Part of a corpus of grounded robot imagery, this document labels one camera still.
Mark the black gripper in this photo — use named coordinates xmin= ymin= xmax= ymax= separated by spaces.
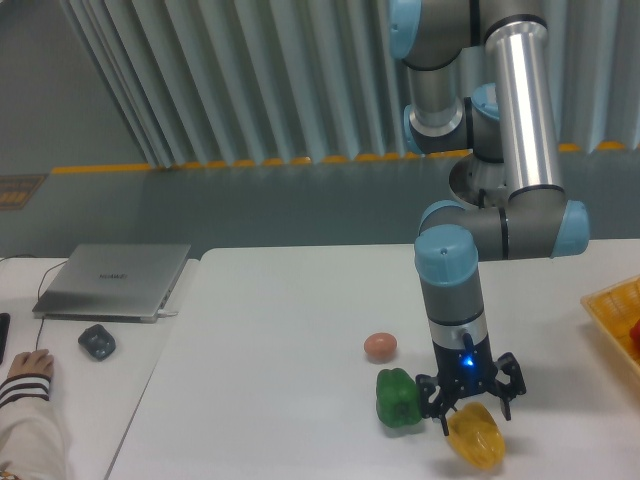
xmin=415 ymin=340 xmax=526 ymax=436

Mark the yellow bell pepper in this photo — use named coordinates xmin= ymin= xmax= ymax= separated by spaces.
xmin=447 ymin=402 xmax=506 ymax=470

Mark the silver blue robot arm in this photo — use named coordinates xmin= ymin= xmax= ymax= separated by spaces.
xmin=376 ymin=1 xmax=590 ymax=428

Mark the striped beige sleeve forearm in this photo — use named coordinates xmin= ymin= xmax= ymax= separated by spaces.
xmin=1 ymin=374 xmax=67 ymax=479

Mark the green bell pepper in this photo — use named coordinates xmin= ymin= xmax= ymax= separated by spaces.
xmin=376 ymin=368 xmax=423 ymax=429

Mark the yellow plastic basket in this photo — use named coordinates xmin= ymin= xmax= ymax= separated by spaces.
xmin=580 ymin=276 xmax=639 ymax=379

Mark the red item in basket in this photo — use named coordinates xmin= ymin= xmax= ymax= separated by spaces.
xmin=628 ymin=320 xmax=640 ymax=350

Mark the person's hand on mouse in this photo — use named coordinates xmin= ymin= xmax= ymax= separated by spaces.
xmin=7 ymin=349 xmax=54 ymax=379

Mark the brown egg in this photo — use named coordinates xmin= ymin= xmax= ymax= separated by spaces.
xmin=363 ymin=332 xmax=398 ymax=363

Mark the silver laptop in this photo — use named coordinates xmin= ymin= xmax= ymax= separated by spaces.
xmin=33 ymin=244 xmax=190 ymax=323

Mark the small dark grey tray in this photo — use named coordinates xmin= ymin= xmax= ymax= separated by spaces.
xmin=78 ymin=324 xmax=117 ymax=361

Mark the white corrugated partition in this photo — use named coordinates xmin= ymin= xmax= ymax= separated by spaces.
xmin=62 ymin=1 xmax=639 ymax=168

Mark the black keyboard edge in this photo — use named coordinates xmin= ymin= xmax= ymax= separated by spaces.
xmin=0 ymin=312 xmax=11 ymax=364

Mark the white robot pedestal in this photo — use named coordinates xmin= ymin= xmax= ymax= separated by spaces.
xmin=449 ymin=152 xmax=508 ymax=209

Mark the black laptop cable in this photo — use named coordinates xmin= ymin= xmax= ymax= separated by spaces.
xmin=0 ymin=254 xmax=74 ymax=354

